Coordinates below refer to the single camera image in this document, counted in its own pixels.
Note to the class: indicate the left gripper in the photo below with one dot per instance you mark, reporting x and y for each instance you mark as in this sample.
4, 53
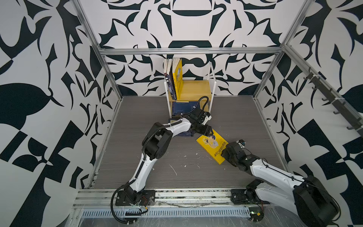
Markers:
208, 131

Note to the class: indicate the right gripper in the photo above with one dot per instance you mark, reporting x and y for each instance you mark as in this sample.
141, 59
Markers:
225, 153

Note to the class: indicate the purple book with old man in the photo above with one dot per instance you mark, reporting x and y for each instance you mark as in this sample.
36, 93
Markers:
170, 83

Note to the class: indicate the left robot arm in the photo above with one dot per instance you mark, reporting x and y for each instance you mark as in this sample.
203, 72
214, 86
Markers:
157, 141

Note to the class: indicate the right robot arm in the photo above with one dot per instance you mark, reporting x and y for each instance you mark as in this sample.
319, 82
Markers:
306, 197

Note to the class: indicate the wooden white bookshelf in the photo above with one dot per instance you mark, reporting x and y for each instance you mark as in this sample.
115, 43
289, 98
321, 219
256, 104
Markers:
193, 90

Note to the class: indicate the black book leaning upright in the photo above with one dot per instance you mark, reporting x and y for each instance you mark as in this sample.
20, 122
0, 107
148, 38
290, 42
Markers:
166, 66

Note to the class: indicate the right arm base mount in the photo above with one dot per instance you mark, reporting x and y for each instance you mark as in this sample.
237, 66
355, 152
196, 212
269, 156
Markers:
246, 196

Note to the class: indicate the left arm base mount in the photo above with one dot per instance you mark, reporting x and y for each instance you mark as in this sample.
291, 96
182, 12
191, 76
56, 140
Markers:
142, 198

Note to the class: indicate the wall hook rail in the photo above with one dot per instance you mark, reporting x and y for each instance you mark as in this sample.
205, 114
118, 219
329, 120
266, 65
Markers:
330, 96

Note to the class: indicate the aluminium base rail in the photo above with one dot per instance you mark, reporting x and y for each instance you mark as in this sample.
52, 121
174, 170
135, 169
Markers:
186, 198

